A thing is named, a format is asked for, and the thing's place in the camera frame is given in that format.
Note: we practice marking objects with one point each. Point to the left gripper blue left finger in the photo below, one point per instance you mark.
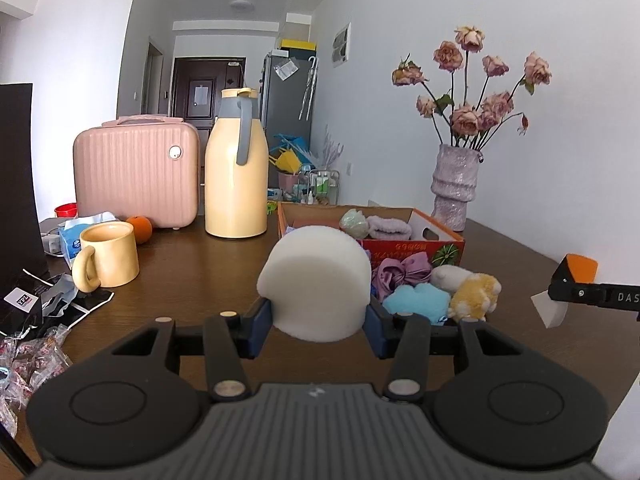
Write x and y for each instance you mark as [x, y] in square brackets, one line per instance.
[229, 339]

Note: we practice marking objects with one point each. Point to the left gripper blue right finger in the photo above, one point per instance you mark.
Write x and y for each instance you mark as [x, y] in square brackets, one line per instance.
[405, 340]

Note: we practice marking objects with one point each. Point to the blue plush toy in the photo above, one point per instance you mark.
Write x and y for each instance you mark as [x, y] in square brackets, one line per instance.
[423, 299]

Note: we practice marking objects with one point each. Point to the purple satin scrunchie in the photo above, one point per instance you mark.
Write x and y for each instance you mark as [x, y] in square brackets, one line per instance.
[392, 273]

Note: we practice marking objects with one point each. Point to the yellow white plush toy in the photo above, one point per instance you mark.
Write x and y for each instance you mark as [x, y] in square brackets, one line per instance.
[472, 295]

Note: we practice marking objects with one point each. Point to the white round sponge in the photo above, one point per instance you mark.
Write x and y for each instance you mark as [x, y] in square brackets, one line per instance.
[318, 280]

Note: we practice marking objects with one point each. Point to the lavender fluffy towel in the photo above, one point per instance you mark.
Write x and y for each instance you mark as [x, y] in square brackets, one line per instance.
[388, 228]

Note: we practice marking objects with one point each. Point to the green bath puff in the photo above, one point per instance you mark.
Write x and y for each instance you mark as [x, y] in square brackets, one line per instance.
[355, 224]

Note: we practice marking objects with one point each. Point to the orange black folded card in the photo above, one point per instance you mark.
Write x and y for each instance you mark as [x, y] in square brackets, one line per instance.
[569, 278]

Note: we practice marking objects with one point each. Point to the red cardboard box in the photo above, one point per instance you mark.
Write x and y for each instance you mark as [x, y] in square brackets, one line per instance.
[441, 245]

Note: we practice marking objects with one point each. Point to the orange fruit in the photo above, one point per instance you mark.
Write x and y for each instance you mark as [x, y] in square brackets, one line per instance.
[143, 228]

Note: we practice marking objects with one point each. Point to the yellow ceramic mug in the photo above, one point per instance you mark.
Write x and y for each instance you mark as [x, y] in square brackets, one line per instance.
[108, 257]

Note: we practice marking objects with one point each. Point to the purple ceramic vase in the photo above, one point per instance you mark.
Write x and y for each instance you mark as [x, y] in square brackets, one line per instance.
[454, 185]

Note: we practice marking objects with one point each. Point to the yellow thermos jug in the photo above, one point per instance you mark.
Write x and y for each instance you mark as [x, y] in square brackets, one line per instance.
[236, 169]

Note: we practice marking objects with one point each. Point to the pink small suitcase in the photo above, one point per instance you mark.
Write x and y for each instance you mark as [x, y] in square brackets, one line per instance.
[141, 165]

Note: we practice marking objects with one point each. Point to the blue wet wipes pack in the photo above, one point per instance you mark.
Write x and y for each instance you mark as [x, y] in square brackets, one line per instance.
[70, 232]

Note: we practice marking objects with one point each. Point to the dried pink roses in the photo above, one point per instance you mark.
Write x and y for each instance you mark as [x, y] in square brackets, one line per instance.
[479, 101]

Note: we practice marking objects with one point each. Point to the crumpled plastic wrappers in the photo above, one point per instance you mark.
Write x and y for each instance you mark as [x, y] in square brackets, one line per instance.
[37, 315]

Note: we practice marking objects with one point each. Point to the dark brown entrance door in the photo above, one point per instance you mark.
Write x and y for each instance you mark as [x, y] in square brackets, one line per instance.
[197, 84]

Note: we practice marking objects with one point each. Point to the grey refrigerator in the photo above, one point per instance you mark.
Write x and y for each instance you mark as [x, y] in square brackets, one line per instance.
[284, 97]

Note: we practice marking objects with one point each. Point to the wire storage rack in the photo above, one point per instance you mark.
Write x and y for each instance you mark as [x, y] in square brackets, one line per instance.
[317, 187]

